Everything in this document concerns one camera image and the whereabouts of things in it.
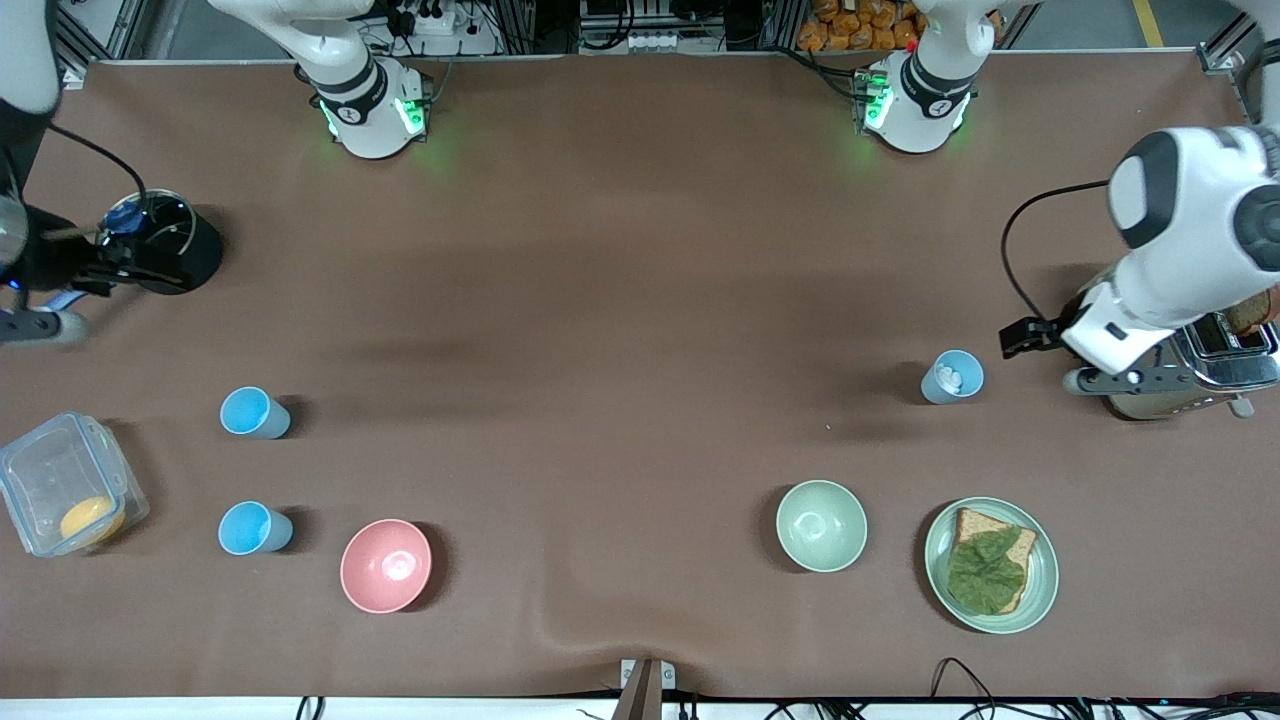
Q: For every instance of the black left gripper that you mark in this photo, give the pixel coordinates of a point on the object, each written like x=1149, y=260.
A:
x=1028, y=333

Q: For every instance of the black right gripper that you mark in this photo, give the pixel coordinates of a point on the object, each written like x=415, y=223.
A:
x=52, y=262

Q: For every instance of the blue cup holding tissue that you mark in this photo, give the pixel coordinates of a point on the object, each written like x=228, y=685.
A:
x=968, y=382

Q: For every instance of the blue plastic cup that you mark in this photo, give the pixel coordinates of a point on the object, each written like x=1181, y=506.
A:
x=250, y=528
x=250, y=411

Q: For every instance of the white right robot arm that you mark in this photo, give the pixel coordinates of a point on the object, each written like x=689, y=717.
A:
x=370, y=110

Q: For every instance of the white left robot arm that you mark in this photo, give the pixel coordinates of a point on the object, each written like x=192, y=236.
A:
x=1190, y=200

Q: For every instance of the blue round cap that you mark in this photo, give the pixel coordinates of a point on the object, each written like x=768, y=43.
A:
x=122, y=220

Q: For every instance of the black round container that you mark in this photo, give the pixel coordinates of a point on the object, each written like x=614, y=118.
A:
x=190, y=250

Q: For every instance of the crumpled white tissue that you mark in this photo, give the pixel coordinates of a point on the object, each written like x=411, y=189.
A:
x=947, y=378

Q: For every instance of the brown bread slice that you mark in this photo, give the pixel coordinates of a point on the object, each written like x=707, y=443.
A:
x=975, y=524

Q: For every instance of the silver toaster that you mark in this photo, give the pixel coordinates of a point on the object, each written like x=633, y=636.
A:
x=1210, y=375

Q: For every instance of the clear plastic storage box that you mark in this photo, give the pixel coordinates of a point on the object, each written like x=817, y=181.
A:
x=50, y=480

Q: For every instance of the toast slice in toaster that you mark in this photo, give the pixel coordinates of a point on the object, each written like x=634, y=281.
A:
x=1252, y=314

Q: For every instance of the green lettuce leaf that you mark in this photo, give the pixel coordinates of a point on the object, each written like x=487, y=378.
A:
x=985, y=575

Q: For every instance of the light green plate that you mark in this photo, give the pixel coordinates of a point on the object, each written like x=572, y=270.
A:
x=1040, y=580

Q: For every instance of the orange fruit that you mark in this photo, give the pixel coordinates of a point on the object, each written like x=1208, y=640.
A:
x=88, y=520

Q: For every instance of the light green bowl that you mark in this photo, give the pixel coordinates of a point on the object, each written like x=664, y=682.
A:
x=821, y=526

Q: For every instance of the pink bowl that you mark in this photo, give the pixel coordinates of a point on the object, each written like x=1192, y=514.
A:
x=386, y=566

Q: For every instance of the white power strip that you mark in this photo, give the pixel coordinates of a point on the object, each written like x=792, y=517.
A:
x=435, y=25

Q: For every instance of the brown table cloth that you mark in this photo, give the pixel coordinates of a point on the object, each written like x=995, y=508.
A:
x=620, y=300

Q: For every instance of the aluminium frame profile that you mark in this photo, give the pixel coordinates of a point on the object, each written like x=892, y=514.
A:
x=100, y=30
x=1228, y=55

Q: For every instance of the metal mount bracket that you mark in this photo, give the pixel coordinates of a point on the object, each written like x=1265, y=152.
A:
x=646, y=688

